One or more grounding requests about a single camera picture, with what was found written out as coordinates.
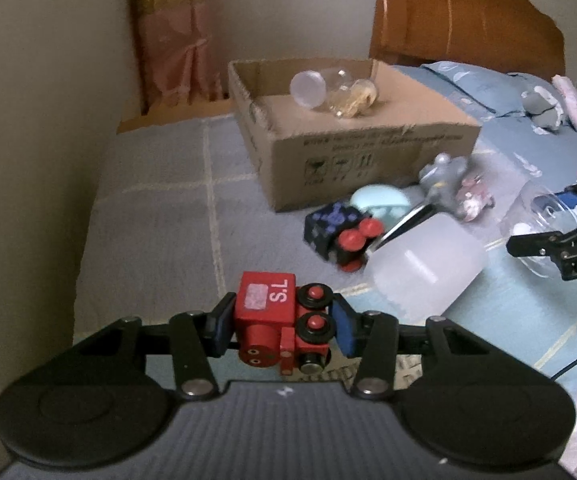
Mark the black toy train car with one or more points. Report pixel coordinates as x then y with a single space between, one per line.
326 225

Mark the grey toy figure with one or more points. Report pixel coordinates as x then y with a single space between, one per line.
441 177

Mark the pink curtain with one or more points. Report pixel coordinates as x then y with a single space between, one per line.
168 35

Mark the white translucent plastic container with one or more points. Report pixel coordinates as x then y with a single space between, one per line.
428 265

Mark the pink toy figure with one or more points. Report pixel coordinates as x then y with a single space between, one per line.
473 197

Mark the light blue oval case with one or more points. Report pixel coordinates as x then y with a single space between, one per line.
378 200

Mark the clear plastic cup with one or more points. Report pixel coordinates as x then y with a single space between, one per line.
530 210

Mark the cardboard box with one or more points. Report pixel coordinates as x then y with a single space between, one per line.
368 160

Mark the wooden headboard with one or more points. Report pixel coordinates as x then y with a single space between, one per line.
468 20

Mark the wooden bedside cabinet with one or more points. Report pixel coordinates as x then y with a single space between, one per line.
168 117

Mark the grey plush toy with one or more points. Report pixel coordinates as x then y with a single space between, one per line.
543 107

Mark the light blue pillow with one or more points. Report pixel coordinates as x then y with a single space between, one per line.
488 90

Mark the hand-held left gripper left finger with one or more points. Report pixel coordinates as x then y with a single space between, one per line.
224 322

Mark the red wooden toy train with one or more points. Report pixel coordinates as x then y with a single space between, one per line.
263 305

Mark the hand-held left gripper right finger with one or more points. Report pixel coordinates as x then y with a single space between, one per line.
346 327

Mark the light blue printed quilt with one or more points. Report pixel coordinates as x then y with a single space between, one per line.
518 320

